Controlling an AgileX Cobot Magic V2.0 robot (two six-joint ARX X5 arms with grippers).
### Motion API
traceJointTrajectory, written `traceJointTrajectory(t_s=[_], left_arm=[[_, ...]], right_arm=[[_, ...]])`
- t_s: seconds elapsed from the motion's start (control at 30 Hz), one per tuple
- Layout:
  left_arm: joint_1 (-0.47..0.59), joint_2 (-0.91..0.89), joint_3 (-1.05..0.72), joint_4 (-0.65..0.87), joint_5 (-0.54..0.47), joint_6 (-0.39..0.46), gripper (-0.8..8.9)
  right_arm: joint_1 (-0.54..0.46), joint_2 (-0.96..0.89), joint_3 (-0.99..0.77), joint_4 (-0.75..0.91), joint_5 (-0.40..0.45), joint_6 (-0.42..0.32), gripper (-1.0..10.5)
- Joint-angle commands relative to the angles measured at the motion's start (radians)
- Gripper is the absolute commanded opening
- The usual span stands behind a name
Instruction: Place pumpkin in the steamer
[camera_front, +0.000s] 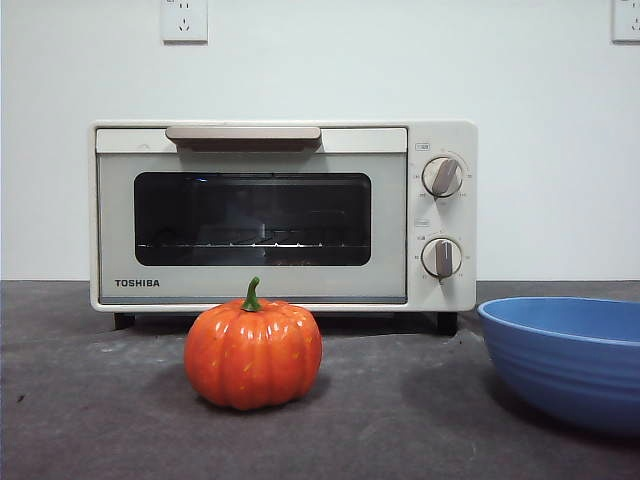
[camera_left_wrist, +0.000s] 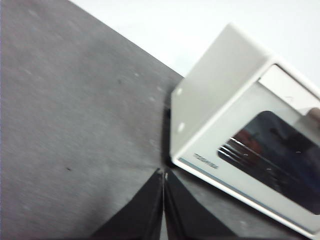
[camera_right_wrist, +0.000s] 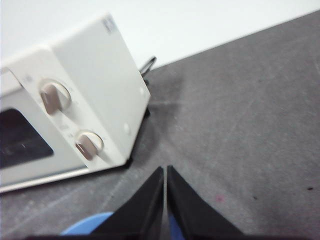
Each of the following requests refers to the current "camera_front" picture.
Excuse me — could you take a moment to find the orange pumpkin with green stem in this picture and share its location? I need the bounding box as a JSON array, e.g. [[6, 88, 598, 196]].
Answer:
[[183, 276, 324, 412]]

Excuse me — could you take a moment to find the small-dial oven timer knob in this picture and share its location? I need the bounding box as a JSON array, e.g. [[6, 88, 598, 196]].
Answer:
[[421, 237, 464, 280]]

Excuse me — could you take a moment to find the large-dial oven temperature knob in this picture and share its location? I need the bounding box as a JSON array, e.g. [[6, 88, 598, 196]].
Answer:
[[421, 156, 464, 199]]

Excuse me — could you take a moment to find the cream Toshiba toaster oven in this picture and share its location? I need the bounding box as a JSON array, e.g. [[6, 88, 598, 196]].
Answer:
[[88, 119, 478, 335]]

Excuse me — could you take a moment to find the blue ribbed bowl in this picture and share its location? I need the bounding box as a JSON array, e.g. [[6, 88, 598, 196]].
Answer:
[[476, 296, 640, 439]]

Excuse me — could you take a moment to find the oven door with beige handle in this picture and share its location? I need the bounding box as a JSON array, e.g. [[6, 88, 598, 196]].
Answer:
[[95, 126, 409, 305]]

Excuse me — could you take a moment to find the white wall socket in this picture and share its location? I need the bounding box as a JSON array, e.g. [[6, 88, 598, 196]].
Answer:
[[160, 0, 209, 45], [610, 0, 640, 45]]

